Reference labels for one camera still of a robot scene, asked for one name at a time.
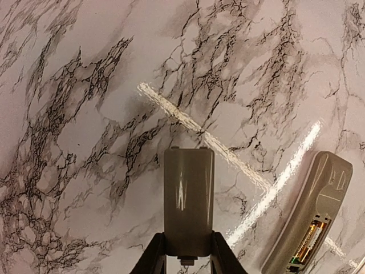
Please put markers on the grey remote control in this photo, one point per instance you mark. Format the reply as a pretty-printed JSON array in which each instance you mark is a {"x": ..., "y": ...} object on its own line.
[{"x": 320, "y": 198}]

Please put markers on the grey battery cover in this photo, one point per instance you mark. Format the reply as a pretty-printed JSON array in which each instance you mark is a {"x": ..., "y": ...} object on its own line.
[{"x": 188, "y": 202}]

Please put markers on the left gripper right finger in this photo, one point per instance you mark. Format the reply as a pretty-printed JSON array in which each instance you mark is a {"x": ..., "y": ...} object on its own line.
[{"x": 222, "y": 258}]

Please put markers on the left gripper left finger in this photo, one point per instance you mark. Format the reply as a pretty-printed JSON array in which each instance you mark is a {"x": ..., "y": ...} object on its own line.
[{"x": 154, "y": 258}]

